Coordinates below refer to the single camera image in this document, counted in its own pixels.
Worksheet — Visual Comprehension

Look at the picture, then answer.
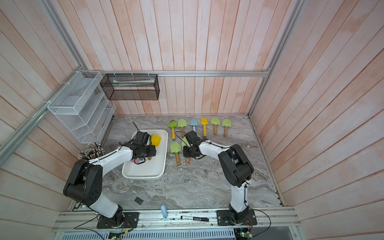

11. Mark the narrow green trowel wooden handle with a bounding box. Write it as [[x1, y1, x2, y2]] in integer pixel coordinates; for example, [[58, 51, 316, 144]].
[[182, 137, 190, 165]]

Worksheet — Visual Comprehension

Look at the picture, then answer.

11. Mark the light blue shovel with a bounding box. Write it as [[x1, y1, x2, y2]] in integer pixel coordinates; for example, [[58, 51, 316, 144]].
[[190, 119, 199, 132]]

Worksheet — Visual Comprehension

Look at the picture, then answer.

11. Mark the olive green pointed shovel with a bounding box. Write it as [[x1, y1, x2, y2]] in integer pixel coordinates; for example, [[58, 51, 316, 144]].
[[178, 119, 187, 138]]

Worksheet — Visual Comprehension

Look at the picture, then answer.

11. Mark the green shovel yellow handle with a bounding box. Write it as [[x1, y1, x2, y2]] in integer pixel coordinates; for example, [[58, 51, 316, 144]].
[[168, 120, 178, 141]]

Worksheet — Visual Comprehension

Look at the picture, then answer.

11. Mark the light green shovel wooden handle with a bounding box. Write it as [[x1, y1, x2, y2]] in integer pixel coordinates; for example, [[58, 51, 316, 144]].
[[211, 117, 221, 135]]

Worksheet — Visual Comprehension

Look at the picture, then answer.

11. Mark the green spade wooden handle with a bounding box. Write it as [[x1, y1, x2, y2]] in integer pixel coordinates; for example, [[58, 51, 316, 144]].
[[222, 119, 232, 137]]

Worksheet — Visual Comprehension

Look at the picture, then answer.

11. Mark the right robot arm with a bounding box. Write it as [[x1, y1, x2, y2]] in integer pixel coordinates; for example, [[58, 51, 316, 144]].
[[183, 131, 257, 226]]

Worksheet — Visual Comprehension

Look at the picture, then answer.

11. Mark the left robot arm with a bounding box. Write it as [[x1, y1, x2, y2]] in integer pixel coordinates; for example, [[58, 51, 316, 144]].
[[63, 131, 156, 229]]

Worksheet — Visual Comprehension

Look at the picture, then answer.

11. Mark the light green shovel wide blade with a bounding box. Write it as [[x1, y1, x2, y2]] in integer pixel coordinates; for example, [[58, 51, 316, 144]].
[[170, 142, 181, 166]]

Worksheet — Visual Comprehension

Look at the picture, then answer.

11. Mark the white plastic storage box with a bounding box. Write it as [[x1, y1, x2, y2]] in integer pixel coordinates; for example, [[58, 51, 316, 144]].
[[122, 130, 169, 180]]

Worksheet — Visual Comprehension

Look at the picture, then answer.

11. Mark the red cup of pencils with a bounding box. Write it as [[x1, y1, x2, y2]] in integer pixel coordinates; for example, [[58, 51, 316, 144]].
[[78, 142, 106, 161]]

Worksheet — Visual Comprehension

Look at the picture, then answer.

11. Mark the small black square piece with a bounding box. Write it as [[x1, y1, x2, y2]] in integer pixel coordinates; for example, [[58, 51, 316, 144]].
[[134, 197, 144, 205]]

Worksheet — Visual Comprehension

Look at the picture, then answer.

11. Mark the light blue small cylinder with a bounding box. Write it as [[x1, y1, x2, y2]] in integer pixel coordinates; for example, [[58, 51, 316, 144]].
[[161, 205, 168, 219]]

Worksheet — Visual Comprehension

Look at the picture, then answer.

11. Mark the black marker pen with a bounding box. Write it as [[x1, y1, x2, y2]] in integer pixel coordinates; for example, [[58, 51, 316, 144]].
[[180, 216, 210, 222]]

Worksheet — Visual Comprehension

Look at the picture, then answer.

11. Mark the white wire mesh shelf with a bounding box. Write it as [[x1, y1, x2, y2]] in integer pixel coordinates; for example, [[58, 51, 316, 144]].
[[48, 71, 116, 144]]

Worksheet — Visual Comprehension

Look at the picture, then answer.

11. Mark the black mesh wall basket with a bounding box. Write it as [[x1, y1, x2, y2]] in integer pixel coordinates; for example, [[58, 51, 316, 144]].
[[100, 73, 160, 101]]

